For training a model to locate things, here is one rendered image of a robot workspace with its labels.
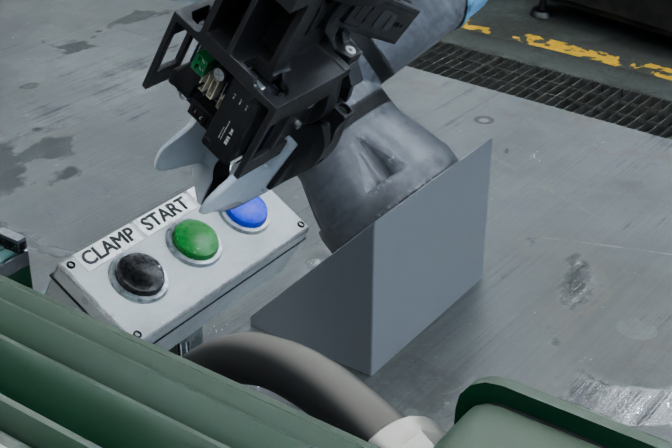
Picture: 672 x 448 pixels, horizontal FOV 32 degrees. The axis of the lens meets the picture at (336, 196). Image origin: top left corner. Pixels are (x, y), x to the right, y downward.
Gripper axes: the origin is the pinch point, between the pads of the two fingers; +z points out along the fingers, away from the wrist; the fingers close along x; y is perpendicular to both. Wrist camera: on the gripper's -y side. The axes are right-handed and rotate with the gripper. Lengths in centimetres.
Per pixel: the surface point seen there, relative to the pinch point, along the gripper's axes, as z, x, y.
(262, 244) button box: 6.1, 2.5, -4.8
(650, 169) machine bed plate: 28, 15, -79
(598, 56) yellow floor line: 146, -29, -307
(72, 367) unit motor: -36, 15, 38
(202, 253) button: 5.4, 1.1, 0.0
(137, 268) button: 5.3, -0.3, 4.5
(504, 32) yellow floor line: 165, -61, -309
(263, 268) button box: 7.7, 3.5, -4.8
